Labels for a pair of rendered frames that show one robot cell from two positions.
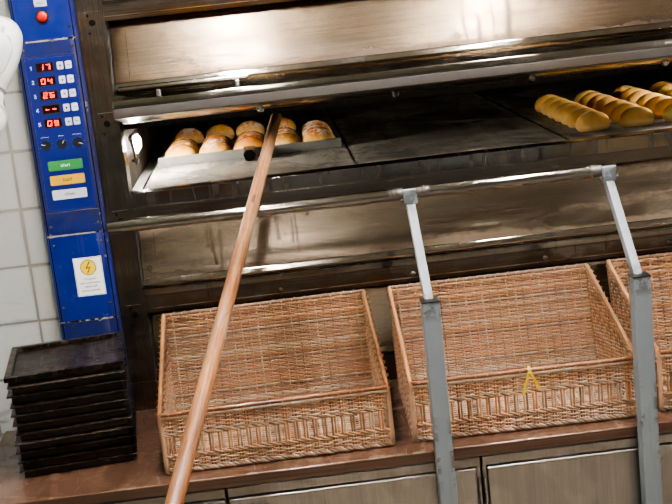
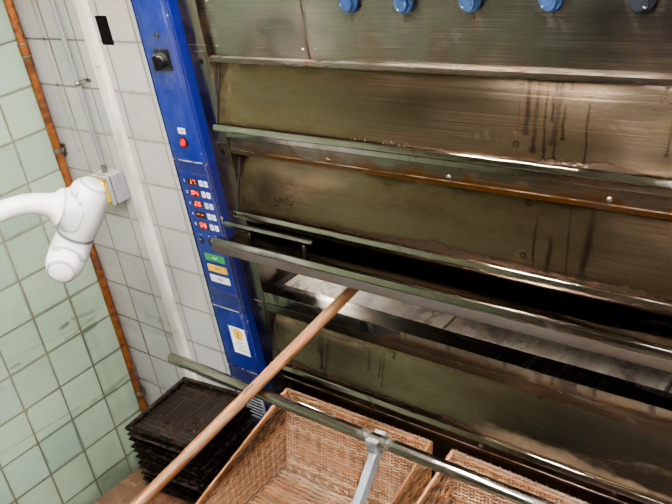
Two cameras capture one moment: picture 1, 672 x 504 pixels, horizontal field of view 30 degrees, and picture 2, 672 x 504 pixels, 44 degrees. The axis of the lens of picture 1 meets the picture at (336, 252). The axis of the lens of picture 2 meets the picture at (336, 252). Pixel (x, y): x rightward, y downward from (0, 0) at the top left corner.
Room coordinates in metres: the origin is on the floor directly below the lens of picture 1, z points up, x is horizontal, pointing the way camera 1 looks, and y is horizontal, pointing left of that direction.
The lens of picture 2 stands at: (1.92, -1.23, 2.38)
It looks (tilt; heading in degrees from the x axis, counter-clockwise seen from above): 27 degrees down; 46
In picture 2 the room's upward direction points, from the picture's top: 10 degrees counter-clockwise
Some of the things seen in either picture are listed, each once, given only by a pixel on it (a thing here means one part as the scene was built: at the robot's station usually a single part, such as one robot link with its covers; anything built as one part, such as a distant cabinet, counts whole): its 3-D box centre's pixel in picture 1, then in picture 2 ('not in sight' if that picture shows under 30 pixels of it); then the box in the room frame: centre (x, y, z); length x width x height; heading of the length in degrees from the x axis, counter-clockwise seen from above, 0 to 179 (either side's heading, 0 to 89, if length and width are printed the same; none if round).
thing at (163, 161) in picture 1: (250, 144); not in sight; (3.91, 0.23, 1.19); 0.55 x 0.36 x 0.03; 92
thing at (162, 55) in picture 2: not in sight; (156, 53); (3.22, 0.67, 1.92); 0.06 x 0.04 x 0.11; 92
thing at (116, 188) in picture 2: not in sight; (109, 186); (3.22, 1.12, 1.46); 0.10 x 0.07 x 0.10; 92
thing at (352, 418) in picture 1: (271, 375); (312, 496); (3.03, 0.20, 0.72); 0.56 x 0.49 x 0.28; 93
